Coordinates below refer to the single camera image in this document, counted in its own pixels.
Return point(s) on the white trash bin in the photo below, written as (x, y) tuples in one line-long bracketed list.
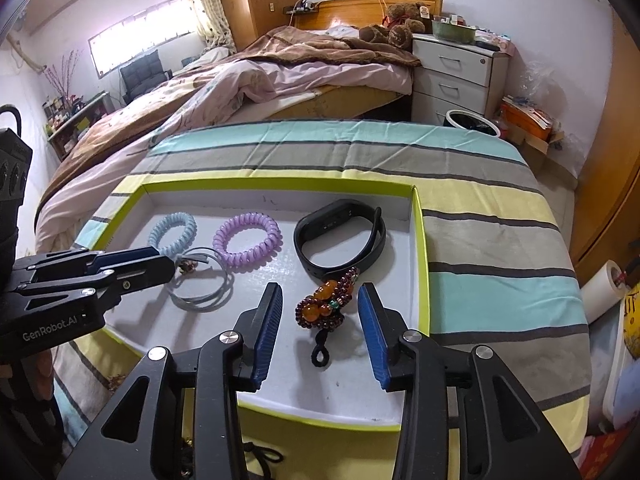
[(470, 122)]

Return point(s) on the black chair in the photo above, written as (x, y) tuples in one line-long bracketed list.
[(142, 77)]

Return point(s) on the white paper roll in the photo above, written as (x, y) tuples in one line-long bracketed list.
[(602, 290)]

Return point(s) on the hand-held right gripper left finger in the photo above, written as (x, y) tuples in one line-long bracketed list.
[(265, 340)]

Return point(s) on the striped table cloth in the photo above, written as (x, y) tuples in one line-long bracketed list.
[(490, 260)]

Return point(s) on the pink duvet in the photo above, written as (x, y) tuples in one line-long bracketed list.
[(220, 90)]

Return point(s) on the green plastic basin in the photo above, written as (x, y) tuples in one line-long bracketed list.
[(452, 32)]

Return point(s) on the wooden headboard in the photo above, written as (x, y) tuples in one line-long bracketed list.
[(350, 10)]

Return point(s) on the brown blanket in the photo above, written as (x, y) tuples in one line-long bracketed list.
[(310, 47)]

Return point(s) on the window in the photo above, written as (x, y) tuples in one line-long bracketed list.
[(135, 35)]

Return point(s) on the dried flower branches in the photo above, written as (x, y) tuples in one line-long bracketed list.
[(62, 75)]

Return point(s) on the wooden wardrobe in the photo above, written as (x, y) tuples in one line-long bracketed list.
[(255, 0)]

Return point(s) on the brown teddy bear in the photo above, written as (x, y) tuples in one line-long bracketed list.
[(395, 27)]

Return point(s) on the lime green cardboard box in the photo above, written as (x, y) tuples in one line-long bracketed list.
[(280, 295)]

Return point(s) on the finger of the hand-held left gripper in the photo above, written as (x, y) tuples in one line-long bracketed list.
[(130, 256), (140, 275)]

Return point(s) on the wooden door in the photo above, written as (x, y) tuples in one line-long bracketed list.
[(610, 160)]

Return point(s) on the black smart band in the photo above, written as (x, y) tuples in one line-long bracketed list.
[(310, 260)]

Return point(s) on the orange box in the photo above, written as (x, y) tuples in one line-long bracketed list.
[(527, 120)]

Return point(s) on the cluttered side shelf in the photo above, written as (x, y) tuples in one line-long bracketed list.
[(72, 125)]

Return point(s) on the white drawer cabinet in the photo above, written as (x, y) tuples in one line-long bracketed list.
[(450, 75)]

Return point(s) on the patterned curtain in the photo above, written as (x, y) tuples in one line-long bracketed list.
[(205, 5)]

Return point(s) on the yellow printed box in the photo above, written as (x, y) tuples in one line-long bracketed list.
[(632, 320)]

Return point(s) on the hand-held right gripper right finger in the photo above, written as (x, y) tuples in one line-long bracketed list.
[(375, 332)]

